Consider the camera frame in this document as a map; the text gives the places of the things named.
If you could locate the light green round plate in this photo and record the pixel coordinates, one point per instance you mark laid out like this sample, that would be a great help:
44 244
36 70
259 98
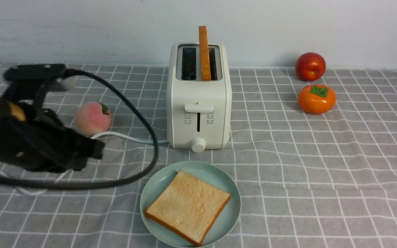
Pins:
225 222

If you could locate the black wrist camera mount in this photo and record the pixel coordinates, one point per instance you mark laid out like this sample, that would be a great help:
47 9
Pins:
32 82

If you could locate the pink peach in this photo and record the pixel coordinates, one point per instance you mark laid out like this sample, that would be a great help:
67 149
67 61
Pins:
93 118

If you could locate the orange persimmon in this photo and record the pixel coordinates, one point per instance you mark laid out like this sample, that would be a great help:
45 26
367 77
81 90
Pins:
317 99

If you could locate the grey checked tablecloth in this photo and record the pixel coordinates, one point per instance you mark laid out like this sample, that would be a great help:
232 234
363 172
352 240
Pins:
306 181

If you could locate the toast slice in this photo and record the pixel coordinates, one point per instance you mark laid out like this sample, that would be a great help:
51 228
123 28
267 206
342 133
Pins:
188 206
204 55

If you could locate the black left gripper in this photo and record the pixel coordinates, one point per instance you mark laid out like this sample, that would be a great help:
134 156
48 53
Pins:
36 140

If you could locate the white two-slot toaster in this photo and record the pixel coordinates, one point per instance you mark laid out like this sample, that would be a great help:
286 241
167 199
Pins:
198 113

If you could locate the red apple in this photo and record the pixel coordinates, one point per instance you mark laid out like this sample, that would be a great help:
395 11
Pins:
310 66

